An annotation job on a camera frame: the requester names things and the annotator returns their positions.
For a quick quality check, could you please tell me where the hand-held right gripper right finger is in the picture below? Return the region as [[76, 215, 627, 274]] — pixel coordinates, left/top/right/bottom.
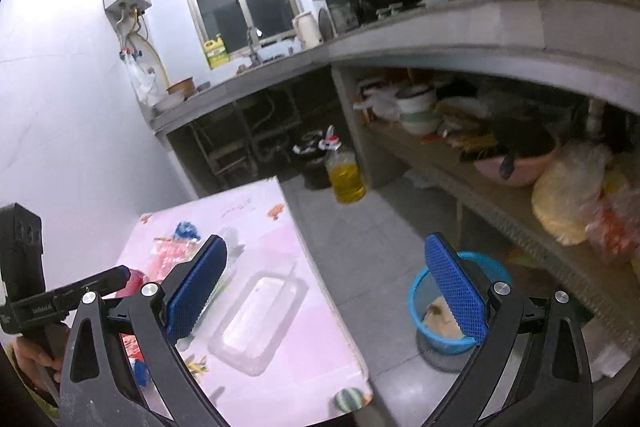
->
[[420, 232, 596, 427]]

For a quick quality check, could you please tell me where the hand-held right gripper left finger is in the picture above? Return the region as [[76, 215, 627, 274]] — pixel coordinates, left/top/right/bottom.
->
[[59, 234, 231, 427]]

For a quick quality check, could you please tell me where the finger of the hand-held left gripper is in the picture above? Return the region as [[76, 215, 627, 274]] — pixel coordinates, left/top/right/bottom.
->
[[45, 266, 132, 308]]

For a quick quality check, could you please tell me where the red snack bag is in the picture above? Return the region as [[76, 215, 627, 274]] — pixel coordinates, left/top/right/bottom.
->
[[119, 268, 153, 358]]

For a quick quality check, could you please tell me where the blue mesh wastebasket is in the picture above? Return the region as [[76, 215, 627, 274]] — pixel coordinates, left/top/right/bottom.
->
[[408, 251, 512, 355]]

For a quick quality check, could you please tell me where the person's left hand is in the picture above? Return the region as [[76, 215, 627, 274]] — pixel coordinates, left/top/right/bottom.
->
[[10, 336, 63, 403]]

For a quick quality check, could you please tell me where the clear red printed wrapper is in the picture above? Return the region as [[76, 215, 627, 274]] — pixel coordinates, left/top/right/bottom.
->
[[149, 237, 201, 284]]

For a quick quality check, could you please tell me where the clear plastic tray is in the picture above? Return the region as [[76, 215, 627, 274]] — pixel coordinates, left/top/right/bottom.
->
[[207, 269, 308, 378]]

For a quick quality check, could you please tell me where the grey lower shelf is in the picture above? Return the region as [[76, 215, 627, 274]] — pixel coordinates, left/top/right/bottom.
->
[[360, 127, 640, 350]]

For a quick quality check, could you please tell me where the yellow plastic bag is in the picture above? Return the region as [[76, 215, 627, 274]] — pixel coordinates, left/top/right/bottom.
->
[[531, 144, 615, 248]]

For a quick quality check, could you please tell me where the pink basin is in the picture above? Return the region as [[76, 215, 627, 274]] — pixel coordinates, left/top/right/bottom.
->
[[472, 137, 561, 188]]

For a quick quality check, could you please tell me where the cooking oil bottle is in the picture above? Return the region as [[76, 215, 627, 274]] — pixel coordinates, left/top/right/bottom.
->
[[324, 138, 367, 205]]

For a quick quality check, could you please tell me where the pile of brown utensils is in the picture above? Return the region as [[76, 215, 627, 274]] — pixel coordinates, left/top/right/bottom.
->
[[435, 99, 501, 152]]

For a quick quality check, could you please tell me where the black pan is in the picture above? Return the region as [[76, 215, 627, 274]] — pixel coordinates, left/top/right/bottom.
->
[[475, 92, 558, 158]]

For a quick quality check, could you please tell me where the clear bag with red contents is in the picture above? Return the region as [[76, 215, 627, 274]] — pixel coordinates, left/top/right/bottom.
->
[[585, 187, 640, 265]]

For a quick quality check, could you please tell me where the black pot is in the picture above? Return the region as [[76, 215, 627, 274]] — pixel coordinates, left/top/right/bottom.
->
[[292, 132, 341, 190]]

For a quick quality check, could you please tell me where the stack of white bowls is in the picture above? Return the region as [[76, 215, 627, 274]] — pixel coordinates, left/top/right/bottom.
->
[[395, 87, 439, 136]]

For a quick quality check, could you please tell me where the brown bowl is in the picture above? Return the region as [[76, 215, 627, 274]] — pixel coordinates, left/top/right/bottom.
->
[[167, 77, 196, 102]]

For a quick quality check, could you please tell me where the hanging white plastic bag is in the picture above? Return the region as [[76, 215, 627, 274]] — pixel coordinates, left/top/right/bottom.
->
[[122, 52, 158, 105]]

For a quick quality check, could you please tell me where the yellow detergent bottle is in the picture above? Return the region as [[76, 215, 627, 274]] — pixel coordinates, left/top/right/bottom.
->
[[202, 34, 231, 70]]

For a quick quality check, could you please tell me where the metal faucet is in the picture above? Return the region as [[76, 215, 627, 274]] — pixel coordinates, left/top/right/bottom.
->
[[246, 27, 263, 65]]

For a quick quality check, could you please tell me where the grey concrete kitchen counter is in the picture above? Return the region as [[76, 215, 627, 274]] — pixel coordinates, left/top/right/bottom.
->
[[150, 0, 640, 138]]

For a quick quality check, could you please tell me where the white jug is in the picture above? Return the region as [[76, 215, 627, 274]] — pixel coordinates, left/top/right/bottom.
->
[[292, 11, 323, 50]]

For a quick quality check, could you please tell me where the round grey lid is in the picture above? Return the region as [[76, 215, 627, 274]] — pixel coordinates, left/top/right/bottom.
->
[[319, 4, 337, 42]]

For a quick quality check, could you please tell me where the yellow hose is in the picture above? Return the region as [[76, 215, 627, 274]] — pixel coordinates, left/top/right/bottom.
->
[[141, 9, 170, 88]]

